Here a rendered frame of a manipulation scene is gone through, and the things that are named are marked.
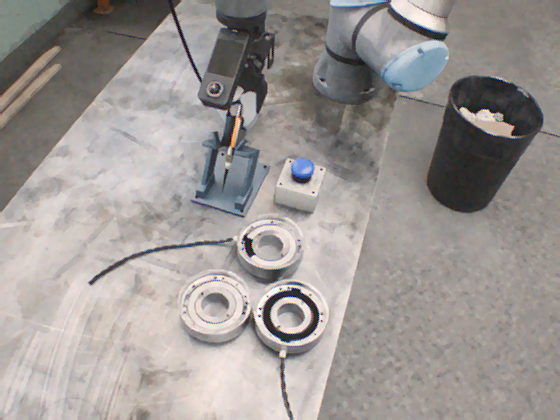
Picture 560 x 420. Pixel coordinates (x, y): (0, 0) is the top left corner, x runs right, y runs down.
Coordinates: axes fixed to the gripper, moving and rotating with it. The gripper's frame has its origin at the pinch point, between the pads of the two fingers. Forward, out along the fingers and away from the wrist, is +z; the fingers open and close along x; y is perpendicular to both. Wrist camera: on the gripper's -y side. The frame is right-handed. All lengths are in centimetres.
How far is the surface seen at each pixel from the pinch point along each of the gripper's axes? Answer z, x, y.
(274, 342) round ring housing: 8.1, -17.8, -30.1
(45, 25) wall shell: 82, 155, 120
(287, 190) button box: 7.7, -10.7, -3.9
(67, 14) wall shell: 86, 156, 138
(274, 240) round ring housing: 10.4, -11.6, -12.4
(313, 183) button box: 7.3, -14.3, -1.0
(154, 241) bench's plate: 11.8, 6.7, -18.8
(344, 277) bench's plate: 11.9, -23.9, -14.1
